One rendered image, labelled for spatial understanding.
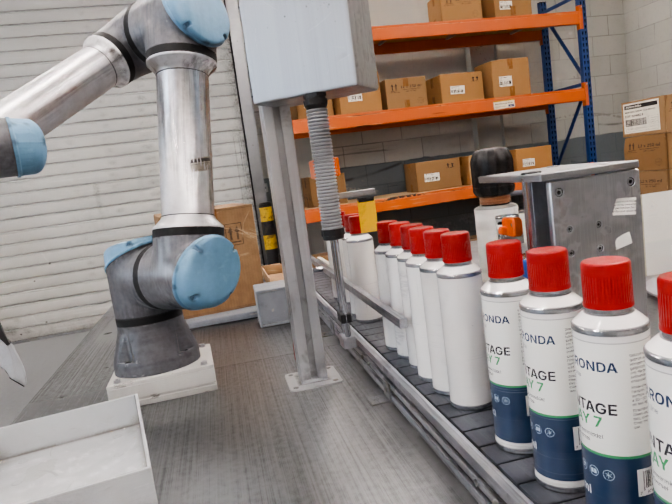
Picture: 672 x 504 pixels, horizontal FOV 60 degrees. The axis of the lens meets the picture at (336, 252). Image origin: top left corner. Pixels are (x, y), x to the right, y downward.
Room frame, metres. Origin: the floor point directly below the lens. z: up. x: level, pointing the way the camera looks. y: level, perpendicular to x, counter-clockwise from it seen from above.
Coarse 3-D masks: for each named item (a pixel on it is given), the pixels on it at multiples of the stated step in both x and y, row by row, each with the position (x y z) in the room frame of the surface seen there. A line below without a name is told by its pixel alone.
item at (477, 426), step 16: (320, 272) 1.75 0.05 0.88; (320, 288) 1.50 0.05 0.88; (336, 304) 1.29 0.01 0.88; (352, 320) 1.13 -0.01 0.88; (368, 336) 1.00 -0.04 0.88; (384, 336) 0.99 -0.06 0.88; (384, 352) 0.90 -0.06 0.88; (400, 368) 0.82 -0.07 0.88; (416, 384) 0.75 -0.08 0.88; (432, 384) 0.74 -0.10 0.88; (432, 400) 0.69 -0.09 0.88; (448, 400) 0.68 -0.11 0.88; (448, 416) 0.64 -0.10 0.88; (464, 416) 0.63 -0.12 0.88; (480, 416) 0.63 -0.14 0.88; (464, 432) 0.59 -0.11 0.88; (480, 432) 0.59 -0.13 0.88; (480, 448) 0.56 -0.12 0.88; (496, 448) 0.55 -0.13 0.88; (496, 464) 0.52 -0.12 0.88; (512, 464) 0.52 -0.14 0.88; (528, 464) 0.51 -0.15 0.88; (512, 480) 0.49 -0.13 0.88; (528, 480) 0.49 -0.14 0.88; (528, 496) 0.47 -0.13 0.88; (544, 496) 0.46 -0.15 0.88; (560, 496) 0.46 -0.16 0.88; (576, 496) 0.45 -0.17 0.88
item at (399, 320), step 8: (312, 256) 1.53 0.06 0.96; (320, 264) 1.37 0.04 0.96; (328, 272) 1.27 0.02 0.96; (344, 280) 1.13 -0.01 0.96; (352, 288) 1.05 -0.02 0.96; (360, 288) 1.03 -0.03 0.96; (360, 296) 1.00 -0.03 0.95; (368, 296) 0.95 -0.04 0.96; (368, 304) 0.95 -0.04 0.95; (376, 304) 0.89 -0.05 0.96; (384, 304) 0.88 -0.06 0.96; (384, 312) 0.85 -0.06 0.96; (392, 312) 0.83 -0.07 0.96; (392, 320) 0.82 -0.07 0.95; (400, 320) 0.78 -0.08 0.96; (400, 328) 0.78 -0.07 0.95
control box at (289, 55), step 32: (256, 0) 0.89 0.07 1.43; (288, 0) 0.87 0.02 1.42; (320, 0) 0.85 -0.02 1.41; (352, 0) 0.85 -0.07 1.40; (256, 32) 0.89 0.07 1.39; (288, 32) 0.87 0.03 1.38; (320, 32) 0.85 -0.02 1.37; (352, 32) 0.84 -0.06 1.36; (256, 64) 0.90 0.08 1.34; (288, 64) 0.87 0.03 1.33; (320, 64) 0.85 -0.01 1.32; (352, 64) 0.84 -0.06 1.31; (256, 96) 0.90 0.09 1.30; (288, 96) 0.88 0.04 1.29
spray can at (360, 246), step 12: (360, 228) 1.10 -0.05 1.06; (348, 240) 1.11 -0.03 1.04; (360, 240) 1.09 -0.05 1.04; (372, 240) 1.11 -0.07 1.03; (348, 252) 1.11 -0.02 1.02; (360, 252) 1.09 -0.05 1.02; (372, 252) 1.11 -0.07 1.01; (360, 264) 1.10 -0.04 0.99; (372, 264) 1.10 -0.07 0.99; (360, 276) 1.10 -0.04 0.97; (372, 276) 1.10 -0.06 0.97; (372, 288) 1.10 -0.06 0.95; (360, 300) 1.10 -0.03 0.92; (360, 312) 1.10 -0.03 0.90; (372, 312) 1.10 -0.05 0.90
